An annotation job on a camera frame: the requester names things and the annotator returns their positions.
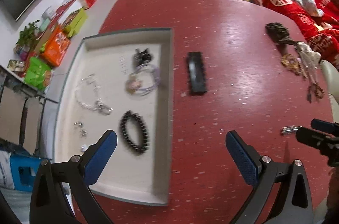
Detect silver crystal hair clip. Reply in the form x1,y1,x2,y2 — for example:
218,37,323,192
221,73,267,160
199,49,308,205
281,126,301,135

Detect brown spiral hair tie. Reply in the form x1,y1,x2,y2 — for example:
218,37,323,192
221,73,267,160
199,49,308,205
307,81,325,103

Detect purple hair tie with bead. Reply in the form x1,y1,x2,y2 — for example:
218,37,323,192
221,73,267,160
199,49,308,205
125,63,162,97

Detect black hair claw clip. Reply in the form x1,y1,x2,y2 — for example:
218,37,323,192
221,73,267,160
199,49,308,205
133,48,153,68

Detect white grey jewelry tray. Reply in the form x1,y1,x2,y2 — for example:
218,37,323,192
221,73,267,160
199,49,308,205
53,28,174,206

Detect blue plastic stool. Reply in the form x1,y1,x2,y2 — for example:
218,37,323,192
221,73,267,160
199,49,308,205
10,154,42,192

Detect white plastic bag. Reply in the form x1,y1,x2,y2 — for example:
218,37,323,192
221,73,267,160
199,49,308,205
0,151,15,189

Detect cream leather chair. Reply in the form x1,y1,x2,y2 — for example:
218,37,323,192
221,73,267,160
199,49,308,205
320,60,339,104

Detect white polka dot scrunchie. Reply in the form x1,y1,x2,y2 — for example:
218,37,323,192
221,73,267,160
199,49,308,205
296,42,321,67

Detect silver earrings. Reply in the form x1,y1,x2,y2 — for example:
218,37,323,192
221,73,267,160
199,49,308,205
74,121,87,137

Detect leopard print scrunchie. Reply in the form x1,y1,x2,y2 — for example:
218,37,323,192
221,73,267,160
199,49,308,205
265,22,297,46

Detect green snack bag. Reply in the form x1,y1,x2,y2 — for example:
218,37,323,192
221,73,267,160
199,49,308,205
24,57,52,91

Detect black comb hair clip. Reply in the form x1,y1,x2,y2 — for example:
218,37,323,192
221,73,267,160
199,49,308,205
186,51,207,95

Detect orange gift box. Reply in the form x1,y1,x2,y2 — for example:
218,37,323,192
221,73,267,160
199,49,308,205
40,24,71,68

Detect green potted plant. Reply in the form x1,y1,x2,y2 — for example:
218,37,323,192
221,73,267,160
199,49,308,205
17,20,40,49

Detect lime green box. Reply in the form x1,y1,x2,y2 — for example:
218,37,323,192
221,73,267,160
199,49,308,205
61,8,87,38

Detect beige braided hair tie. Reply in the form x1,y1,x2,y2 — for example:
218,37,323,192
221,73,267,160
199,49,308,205
280,53,303,76

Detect black bead bracelet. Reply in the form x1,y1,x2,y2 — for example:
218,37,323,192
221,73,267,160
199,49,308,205
119,110,151,156

